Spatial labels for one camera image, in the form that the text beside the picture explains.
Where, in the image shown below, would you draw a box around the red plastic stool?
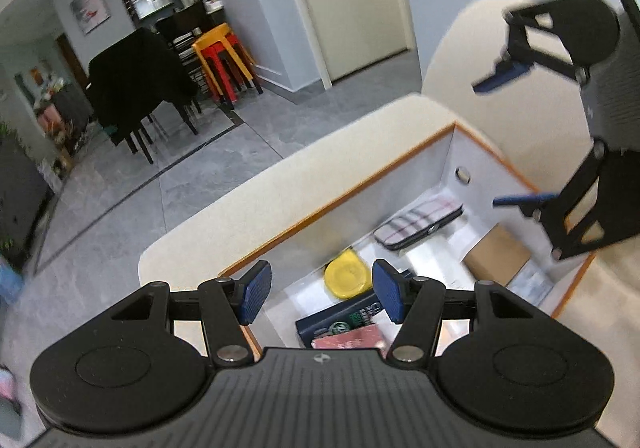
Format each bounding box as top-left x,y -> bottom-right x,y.
202,43 -> 256,109

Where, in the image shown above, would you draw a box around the plaid zip case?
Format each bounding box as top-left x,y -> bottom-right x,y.
372,195 -> 466,251

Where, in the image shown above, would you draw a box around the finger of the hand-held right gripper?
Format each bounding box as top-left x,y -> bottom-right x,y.
492,139 -> 640,262
472,0 -> 590,93

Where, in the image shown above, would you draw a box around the orange cardboard box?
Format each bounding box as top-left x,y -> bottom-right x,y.
217,121 -> 598,364

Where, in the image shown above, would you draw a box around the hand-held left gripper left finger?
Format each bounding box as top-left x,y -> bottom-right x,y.
111,261 -> 273,369

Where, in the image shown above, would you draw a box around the small brown cardboard box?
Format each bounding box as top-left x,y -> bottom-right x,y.
461,223 -> 532,286

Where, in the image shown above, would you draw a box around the black jacket-covered chair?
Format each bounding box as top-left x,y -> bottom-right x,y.
86,27 -> 201,165

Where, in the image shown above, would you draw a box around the beige sofa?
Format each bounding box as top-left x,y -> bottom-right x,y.
137,0 -> 640,448

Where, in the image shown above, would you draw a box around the orange and red stools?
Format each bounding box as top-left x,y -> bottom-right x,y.
192,22 -> 263,104

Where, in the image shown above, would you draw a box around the cream door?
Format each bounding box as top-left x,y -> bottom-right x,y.
277,0 -> 418,89

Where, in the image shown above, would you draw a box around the dark drawer cabinet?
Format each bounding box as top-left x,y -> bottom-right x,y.
0,133 -> 51,269

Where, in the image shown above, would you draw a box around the black dining chair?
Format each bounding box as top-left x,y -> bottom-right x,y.
155,1 -> 216,74

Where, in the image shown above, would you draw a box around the dark blue bottle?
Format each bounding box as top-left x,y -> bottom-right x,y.
295,271 -> 416,349

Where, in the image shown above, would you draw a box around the framed wall picture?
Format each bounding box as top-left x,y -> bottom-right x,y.
69,0 -> 112,35

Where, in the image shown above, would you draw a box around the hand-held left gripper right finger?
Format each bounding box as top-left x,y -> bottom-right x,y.
372,258 -> 537,364

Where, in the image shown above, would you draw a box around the yellow tape measure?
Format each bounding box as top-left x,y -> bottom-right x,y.
323,249 -> 376,300

